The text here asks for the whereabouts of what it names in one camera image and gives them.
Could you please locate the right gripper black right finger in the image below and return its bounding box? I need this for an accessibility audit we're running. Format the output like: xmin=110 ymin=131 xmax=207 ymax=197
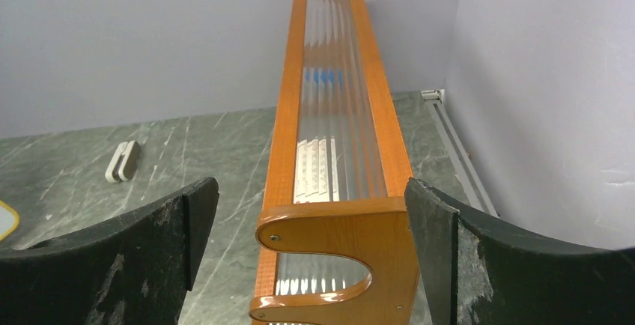
xmin=404 ymin=178 xmax=634 ymax=324

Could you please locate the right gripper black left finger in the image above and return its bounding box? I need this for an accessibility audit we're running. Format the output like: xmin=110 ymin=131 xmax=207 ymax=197
xmin=1 ymin=177 xmax=219 ymax=324

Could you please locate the yellow-framed whiteboard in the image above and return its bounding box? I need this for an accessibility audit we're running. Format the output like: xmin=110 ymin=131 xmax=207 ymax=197
xmin=0 ymin=200 xmax=20 ymax=241

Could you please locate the white whiteboard eraser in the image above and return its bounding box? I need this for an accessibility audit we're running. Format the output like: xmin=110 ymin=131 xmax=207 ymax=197
xmin=105 ymin=141 xmax=141 ymax=183

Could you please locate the blue-capped item on shelf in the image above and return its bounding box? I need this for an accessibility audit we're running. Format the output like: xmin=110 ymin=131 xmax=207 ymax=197
xmin=303 ymin=67 xmax=344 ymax=87

